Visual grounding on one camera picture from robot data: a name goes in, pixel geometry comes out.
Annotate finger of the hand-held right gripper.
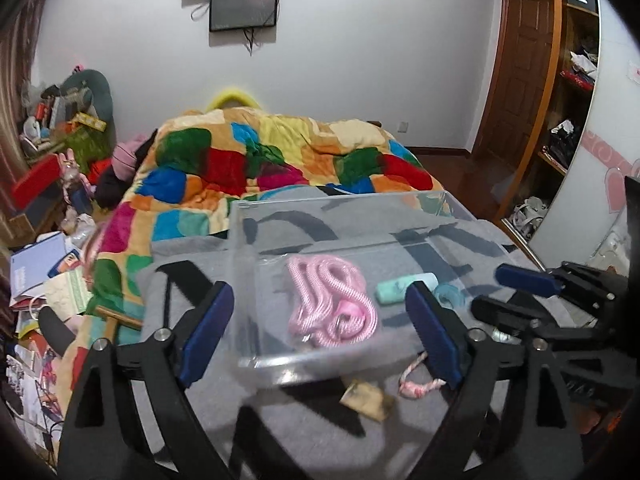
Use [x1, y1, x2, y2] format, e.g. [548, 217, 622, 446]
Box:
[471, 294, 597, 347]
[494, 264, 617, 307]

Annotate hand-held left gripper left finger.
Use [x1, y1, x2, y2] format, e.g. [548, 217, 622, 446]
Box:
[57, 281, 236, 480]

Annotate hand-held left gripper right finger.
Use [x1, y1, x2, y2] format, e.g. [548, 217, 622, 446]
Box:
[405, 281, 585, 480]

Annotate light blue ring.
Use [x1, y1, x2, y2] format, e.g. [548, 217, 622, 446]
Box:
[432, 283, 469, 309]

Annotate pink white rope toy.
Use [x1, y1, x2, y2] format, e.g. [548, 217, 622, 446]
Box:
[397, 352, 447, 400]

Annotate mint green small case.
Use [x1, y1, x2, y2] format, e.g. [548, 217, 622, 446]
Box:
[375, 272, 439, 305]

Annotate clear plastic storage box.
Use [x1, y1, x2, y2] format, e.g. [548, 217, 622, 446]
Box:
[227, 189, 482, 392]

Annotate pink braided rope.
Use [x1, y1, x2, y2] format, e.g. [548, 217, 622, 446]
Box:
[286, 254, 380, 349]

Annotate metal bar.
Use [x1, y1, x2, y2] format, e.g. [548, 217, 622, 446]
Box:
[499, 219, 544, 269]

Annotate white shoes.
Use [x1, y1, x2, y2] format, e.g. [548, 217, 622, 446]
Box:
[507, 197, 552, 242]

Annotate white wardrobe door pink pattern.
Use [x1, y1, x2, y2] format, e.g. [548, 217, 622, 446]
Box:
[529, 0, 640, 282]

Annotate grey black patterned blanket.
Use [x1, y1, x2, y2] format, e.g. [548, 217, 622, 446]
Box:
[134, 184, 597, 480]

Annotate black bag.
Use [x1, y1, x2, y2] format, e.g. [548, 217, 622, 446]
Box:
[547, 119, 584, 169]

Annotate dark clothes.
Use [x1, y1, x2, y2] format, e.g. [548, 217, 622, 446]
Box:
[94, 159, 137, 209]

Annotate colourful patchwork blanket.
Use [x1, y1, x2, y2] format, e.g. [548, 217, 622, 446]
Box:
[54, 108, 452, 413]

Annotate blue white book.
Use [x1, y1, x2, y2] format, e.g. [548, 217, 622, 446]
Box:
[9, 233, 69, 307]

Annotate pile of papers and magazines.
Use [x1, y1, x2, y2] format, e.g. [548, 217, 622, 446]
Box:
[0, 280, 93, 453]

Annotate pink knit hat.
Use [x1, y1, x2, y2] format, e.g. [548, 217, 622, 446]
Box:
[110, 140, 144, 180]

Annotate wooden shelf unit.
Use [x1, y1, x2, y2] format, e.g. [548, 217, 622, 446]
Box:
[492, 0, 602, 242]

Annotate pink bunny toy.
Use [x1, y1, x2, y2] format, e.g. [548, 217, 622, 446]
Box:
[58, 152, 94, 197]

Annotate brown wooden door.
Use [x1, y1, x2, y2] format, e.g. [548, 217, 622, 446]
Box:
[472, 0, 557, 162]

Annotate red box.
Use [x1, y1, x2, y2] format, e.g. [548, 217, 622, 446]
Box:
[10, 153, 61, 210]

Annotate yellow pillow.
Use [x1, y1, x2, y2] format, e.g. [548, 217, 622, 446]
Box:
[204, 87, 264, 114]

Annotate green padded chair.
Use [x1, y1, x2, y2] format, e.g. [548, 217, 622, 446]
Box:
[59, 68, 117, 172]

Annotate brown patterned curtain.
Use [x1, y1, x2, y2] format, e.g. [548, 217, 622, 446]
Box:
[0, 0, 67, 163]

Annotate small wall monitor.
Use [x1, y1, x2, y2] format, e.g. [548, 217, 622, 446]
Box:
[208, 0, 280, 34]

